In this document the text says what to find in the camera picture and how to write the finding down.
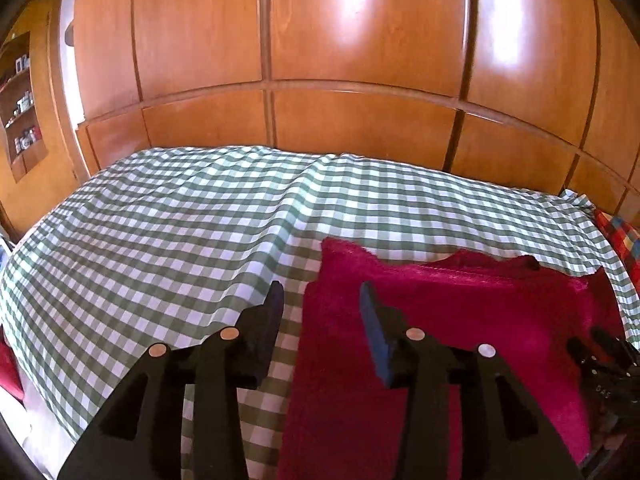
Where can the multicoloured patterned cloth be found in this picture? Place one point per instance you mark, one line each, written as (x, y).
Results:
(622, 240)

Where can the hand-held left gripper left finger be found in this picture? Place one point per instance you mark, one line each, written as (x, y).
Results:
(267, 325)

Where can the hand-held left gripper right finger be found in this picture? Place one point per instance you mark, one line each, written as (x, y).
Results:
(377, 340)

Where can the green checkered bed sheet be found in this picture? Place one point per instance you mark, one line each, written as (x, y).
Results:
(150, 220)

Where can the dark red cloth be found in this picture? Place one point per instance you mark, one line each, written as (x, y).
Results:
(10, 370)

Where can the wooden wall shelf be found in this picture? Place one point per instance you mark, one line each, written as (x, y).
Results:
(22, 110)

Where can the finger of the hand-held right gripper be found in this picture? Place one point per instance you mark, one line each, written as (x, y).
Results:
(612, 342)
(582, 352)

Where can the wooden wardrobe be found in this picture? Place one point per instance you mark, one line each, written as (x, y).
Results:
(350, 50)

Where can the red fleece garment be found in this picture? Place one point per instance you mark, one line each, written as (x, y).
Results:
(500, 320)

